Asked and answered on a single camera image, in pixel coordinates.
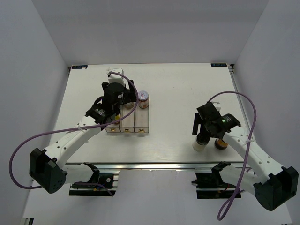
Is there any white lid sauce jar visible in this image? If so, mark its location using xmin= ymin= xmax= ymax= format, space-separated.
xmin=138 ymin=90 xmax=149 ymax=108

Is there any black grinder white bottle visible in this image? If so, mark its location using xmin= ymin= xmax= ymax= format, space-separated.
xmin=192 ymin=137 xmax=210 ymax=152

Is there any black lid spice jar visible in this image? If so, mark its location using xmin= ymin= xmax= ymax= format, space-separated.
xmin=124 ymin=104 xmax=134 ymax=109

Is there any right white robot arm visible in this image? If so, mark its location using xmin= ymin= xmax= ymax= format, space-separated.
xmin=192 ymin=102 xmax=299 ymax=211

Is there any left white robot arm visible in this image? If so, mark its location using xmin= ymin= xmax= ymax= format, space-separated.
xmin=30 ymin=79 xmax=136 ymax=194

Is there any right clear organizer bin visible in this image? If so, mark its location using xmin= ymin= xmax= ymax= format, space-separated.
xmin=134 ymin=103 xmax=149 ymax=134

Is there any clear organizer bin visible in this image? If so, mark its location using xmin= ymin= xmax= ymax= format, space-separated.
xmin=134 ymin=103 xmax=149 ymax=134
xmin=105 ymin=122 xmax=120 ymax=133
xmin=120 ymin=103 xmax=135 ymax=133

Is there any red lid brown jar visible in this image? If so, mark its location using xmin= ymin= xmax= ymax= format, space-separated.
xmin=214 ymin=139 xmax=228 ymax=150

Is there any middle clear organizer bin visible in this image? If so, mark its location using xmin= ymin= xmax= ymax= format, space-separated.
xmin=120 ymin=103 xmax=135 ymax=133

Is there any left clear organizer bin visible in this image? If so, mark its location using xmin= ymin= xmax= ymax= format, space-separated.
xmin=105 ymin=122 xmax=120 ymax=133

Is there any right blue table label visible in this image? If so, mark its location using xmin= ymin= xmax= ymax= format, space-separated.
xmin=210 ymin=63 xmax=227 ymax=68

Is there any blue table label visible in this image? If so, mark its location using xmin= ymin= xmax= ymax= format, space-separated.
xmin=71 ymin=65 xmax=88 ymax=69
xmin=210 ymin=63 xmax=227 ymax=68

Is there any left blue table label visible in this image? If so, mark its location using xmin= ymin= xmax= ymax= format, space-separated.
xmin=71 ymin=65 xmax=88 ymax=69

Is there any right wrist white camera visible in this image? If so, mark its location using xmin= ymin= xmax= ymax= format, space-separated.
xmin=211 ymin=101 xmax=221 ymax=113

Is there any wrist white camera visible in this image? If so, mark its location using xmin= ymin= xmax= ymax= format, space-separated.
xmin=211 ymin=101 xmax=221 ymax=113
xmin=108 ymin=68 xmax=125 ymax=86

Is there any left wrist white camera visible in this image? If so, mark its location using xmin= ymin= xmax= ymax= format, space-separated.
xmin=108 ymin=68 xmax=125 ymax=86

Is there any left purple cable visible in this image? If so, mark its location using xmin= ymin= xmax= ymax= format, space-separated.
xmin=8 ymin=71 xmax=139 ymax=189

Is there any purple cable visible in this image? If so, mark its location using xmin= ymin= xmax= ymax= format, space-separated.
xmin=8 ymin=71 xmax=139 ymax=189
xmin=207 ymin=91 xmax=256 ymax=221

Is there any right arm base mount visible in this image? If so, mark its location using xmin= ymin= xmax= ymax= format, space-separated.
xmin=191 ymin=162 xmax=236 ymax=199

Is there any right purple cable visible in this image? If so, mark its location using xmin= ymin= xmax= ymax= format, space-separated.
xmin=207 ymin=91 xmax=256 ymax=221

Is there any aluminium table front rail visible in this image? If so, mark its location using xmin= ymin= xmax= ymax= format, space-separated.
xmin=65 ymin=162 xmax=251 ymax=170

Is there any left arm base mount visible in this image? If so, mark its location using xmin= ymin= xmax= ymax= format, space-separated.
xmin=67 ymin=163 xmax=119 ymax=197

